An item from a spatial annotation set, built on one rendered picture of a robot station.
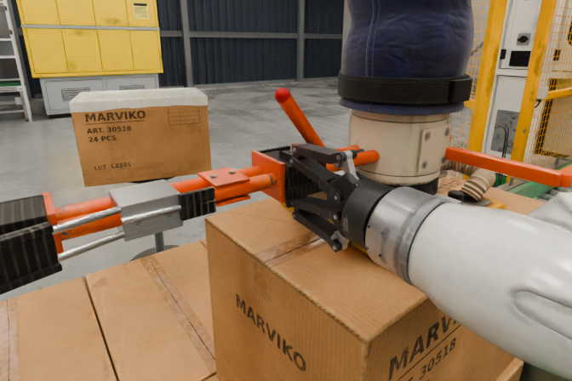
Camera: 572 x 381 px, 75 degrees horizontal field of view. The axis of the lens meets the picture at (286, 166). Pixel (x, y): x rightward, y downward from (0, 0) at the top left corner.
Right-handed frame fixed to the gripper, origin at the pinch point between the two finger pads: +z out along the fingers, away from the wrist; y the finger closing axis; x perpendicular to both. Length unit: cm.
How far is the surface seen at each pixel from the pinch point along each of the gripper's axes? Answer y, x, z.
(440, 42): -18.6, 22.2, -9.4
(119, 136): 22, 4, 140
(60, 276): 108, -31, 179
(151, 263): 53, -4, 74
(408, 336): 17.7, 5.3, -20.9
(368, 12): -23.2, 16.6, 0.0
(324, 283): 13.1, -0.4, -10.8
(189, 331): 53, -5, 36
